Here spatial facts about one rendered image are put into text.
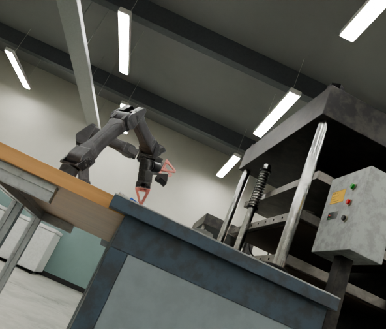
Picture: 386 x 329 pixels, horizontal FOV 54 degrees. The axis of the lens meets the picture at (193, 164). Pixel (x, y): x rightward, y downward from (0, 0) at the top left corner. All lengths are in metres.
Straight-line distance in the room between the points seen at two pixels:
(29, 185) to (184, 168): 8.31
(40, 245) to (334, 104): 6.81
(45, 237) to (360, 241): 7.02
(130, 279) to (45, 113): 8.93
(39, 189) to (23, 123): 8.78
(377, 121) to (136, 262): 1.73
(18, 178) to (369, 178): 1.40
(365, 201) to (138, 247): 1.09
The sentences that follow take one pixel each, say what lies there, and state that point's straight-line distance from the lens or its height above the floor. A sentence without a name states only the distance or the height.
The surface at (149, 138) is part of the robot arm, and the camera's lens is 1.67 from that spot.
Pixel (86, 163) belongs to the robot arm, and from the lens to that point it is 1.37.
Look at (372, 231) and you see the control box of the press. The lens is 1.80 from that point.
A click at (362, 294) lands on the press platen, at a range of 2.26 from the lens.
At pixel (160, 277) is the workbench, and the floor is 0.65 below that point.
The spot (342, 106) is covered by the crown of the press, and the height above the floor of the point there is 1.91.
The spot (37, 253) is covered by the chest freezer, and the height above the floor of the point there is 0.38.
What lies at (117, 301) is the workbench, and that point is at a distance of 1.03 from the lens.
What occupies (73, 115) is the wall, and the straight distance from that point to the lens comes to 9.73.
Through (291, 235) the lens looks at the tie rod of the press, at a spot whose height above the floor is 1.12.
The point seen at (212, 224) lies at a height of 1.93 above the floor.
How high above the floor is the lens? 0.61
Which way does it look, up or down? 19 degrees up
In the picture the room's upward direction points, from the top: 24 degrees clockwise
